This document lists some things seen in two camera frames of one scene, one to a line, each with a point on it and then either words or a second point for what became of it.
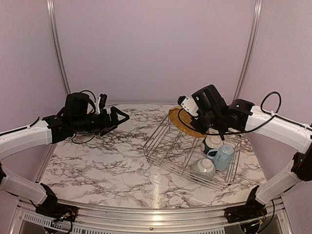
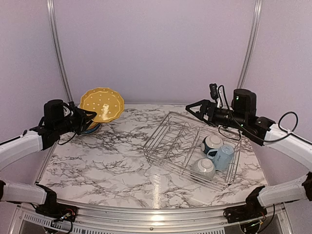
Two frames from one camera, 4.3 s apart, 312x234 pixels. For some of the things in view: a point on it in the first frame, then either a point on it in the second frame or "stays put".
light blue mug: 224,158 stays put
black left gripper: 107,126 -> 81,116
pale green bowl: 204,167 stays put
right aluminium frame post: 246,70 stays put
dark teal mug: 211,142 stays put
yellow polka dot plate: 181,118 -> 108,104
